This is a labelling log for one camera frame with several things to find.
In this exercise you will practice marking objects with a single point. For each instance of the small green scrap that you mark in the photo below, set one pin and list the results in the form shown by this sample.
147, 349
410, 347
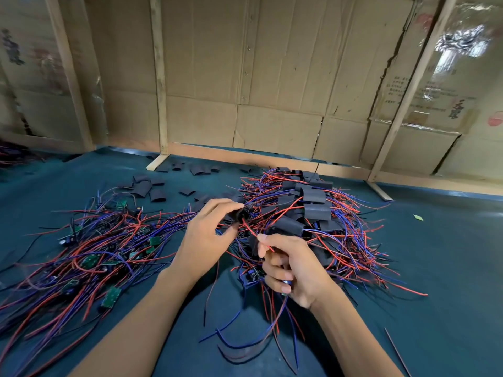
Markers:
418, 217

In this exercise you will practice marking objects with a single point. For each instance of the pale slanted wooden post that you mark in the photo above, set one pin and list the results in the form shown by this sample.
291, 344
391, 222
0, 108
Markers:
413, 86

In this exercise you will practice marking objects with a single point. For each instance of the clear plastic sheet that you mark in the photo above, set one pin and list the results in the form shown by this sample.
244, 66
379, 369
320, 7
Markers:
464, 55

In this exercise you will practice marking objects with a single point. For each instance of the pile of black sleeve pieces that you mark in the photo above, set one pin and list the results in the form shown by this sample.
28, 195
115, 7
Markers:
141, 187

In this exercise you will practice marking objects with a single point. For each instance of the person's right hand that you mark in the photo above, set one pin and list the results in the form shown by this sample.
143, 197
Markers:
299, 271

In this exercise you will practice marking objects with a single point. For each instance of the pile of unsleeved wired boards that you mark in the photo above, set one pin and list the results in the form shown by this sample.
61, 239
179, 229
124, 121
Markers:
78, 259

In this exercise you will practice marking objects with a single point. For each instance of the person's left forearm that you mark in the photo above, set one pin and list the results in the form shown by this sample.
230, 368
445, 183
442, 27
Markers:
130, 333

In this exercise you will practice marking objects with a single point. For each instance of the person's right forearm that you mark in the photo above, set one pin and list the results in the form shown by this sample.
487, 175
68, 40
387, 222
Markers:
354, 341

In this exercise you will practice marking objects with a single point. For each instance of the pile of sleeved wired boards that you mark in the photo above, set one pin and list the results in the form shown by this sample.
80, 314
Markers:
314, 212

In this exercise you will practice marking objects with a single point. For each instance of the wooden ledge board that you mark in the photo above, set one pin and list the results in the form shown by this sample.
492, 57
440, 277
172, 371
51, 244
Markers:
236, 153

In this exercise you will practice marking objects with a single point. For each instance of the person's left hand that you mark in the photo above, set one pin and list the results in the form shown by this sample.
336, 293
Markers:
200, 243

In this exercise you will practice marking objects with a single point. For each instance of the thin wooden post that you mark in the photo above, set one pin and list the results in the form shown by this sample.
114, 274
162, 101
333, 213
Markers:
159, 74

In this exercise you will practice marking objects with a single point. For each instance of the wide wooden post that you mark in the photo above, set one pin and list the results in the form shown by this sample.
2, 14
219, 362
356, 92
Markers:
69, 74

